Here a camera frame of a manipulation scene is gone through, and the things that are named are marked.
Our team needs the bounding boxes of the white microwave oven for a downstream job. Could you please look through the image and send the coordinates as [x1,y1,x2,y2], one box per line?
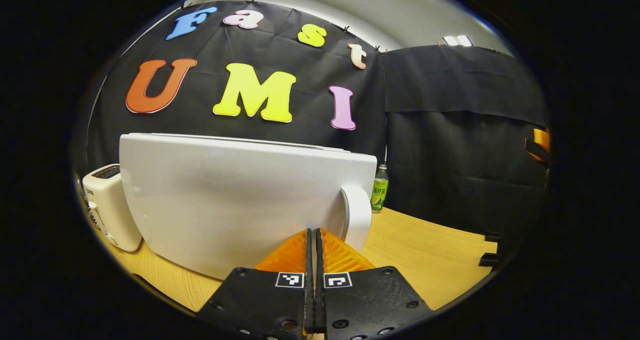
[118,132,379,281]

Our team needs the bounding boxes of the green drink bottle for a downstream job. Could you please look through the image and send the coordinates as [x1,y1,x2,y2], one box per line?
[370,164,390,213]

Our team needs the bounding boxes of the white toaster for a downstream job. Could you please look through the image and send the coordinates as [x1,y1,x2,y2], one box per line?
[81,163,144,253]

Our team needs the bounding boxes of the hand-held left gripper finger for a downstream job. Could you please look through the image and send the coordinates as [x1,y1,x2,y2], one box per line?
[194,228,315,340]
[314,228,435,340]

